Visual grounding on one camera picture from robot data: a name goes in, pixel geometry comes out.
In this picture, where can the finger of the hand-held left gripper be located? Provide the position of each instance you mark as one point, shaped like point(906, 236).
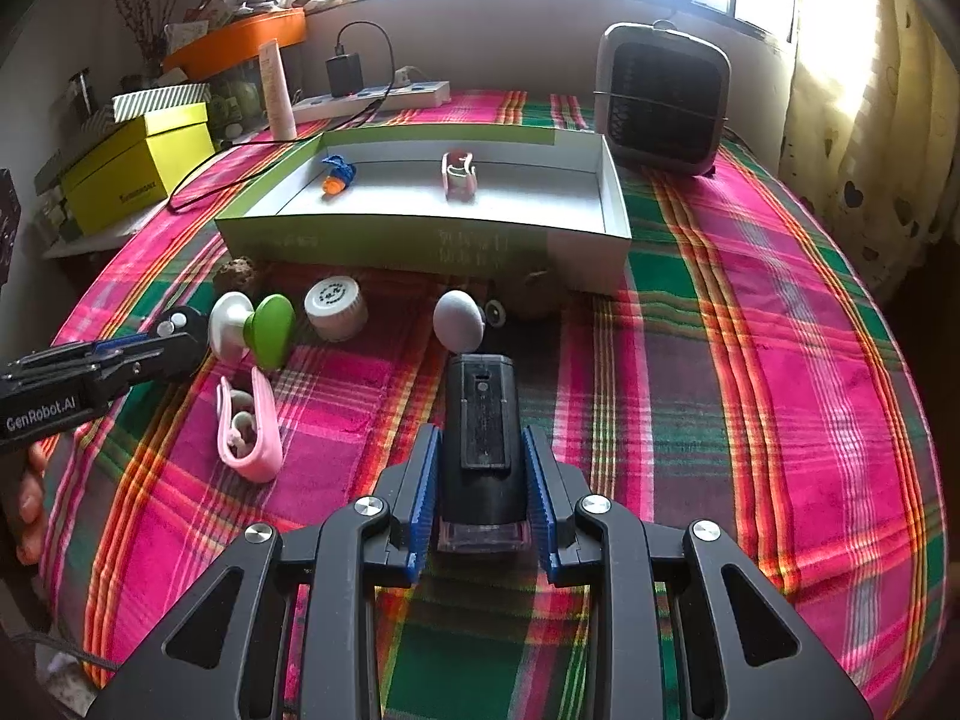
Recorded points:
point(109, 348)
point(136, 369)

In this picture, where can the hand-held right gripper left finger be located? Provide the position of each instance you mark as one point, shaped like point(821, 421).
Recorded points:
point(422, 502)

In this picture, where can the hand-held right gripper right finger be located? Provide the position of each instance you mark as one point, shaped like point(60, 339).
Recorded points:
point(541, 510)

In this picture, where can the black round remote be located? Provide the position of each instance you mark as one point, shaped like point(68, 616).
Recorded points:
point(184, 334)

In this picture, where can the white and green massager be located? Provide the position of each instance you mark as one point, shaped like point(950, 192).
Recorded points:
point(225, 322)

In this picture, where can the black clip-on light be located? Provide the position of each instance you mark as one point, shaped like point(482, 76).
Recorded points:
point(480, 405)

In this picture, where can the rough brown walnut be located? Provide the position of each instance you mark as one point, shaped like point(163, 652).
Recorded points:
point(236, 270)

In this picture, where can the pink hair clip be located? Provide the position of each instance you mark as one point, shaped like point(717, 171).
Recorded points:
point(457, 184)
point(264, 450)

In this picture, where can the white egg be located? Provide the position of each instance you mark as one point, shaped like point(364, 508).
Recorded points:
point(457, 321)

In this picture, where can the green and white cardboard box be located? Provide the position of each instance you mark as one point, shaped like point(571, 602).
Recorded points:
point(420, 247)

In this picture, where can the person's left hand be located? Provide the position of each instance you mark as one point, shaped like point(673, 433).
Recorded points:
point(30, 495)

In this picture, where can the yellow box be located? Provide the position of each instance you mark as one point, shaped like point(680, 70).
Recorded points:
point(127, 172)

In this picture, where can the small black and white roller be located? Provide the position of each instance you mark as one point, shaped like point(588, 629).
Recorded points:
point(495, 313)

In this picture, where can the white round cap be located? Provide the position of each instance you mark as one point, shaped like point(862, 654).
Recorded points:
point(335, 307)

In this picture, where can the plaid blanket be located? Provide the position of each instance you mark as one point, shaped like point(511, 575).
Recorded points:
point(735, 360)

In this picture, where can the striped box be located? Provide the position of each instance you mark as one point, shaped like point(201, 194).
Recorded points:
point(161, 96)

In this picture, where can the white cosmetic tube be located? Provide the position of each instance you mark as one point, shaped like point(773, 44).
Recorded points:
point(279, 97)

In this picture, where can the orange box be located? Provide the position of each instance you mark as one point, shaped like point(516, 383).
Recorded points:
point(240, 37)

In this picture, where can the dried branches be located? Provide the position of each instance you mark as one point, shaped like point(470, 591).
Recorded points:
point(135, 7)

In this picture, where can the black charger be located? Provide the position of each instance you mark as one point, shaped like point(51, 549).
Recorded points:
point(343, 75)

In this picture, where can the white power strip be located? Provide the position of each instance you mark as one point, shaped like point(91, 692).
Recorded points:
point(405, 96)

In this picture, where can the white plug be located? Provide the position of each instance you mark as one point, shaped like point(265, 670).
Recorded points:
point(405, 76)

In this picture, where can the grey desk fan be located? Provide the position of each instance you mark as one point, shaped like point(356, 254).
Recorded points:
point(660, 97)

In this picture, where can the cream heart-print curtain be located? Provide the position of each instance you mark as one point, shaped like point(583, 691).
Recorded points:
point(855, 135)

